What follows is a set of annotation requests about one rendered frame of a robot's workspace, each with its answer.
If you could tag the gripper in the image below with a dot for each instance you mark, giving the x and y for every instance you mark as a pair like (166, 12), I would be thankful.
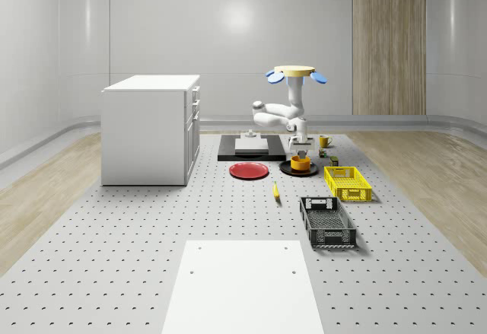
(302, 144)

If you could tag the orange mug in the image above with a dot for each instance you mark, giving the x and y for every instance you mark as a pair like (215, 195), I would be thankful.
(300, 164)

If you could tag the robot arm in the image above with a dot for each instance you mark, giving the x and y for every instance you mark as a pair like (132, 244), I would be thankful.
(295, 98)

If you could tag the yellow mug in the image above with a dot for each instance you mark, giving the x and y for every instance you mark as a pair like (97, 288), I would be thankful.
(324, 142)

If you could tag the puzzle cube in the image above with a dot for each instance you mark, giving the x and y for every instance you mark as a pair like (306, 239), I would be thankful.
(323, 153)

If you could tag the black plate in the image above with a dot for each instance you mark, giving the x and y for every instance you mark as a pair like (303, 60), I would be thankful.
(285, 168)

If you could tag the flat-sided can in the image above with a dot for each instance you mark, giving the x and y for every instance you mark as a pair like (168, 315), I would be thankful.
(334, 161)

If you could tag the banana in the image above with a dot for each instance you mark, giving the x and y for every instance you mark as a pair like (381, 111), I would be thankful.
(276, 191)

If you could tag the red plate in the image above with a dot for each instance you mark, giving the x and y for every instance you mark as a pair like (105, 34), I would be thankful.
(249, 170)

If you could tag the yellow basket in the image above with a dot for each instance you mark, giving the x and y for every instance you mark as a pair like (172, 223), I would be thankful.
(348, 183)

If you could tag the dark grey basket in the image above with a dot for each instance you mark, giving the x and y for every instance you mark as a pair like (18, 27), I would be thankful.
(327, 223)

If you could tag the white board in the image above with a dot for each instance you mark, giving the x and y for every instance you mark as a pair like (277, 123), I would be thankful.
(243, 288)

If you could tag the white cabinet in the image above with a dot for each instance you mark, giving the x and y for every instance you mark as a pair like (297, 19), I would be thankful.
(144, 136)

